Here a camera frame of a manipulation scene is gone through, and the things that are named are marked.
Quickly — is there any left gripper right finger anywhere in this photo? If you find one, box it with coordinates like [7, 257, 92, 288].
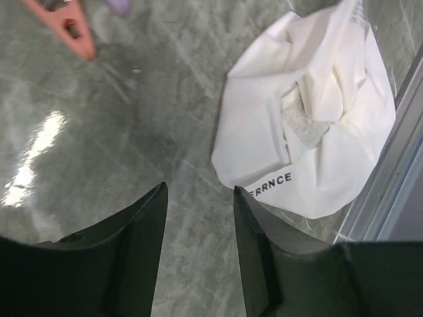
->
[233, 186, 422, 316]

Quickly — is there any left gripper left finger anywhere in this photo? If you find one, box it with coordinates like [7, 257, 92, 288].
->
[1, 183, 168, 316]

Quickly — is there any white underwear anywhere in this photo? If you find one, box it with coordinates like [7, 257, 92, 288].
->
[211, 1, 396, 219]

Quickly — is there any purple clothespin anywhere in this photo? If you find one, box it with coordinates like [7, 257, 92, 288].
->
[106, 0, 132, 17]

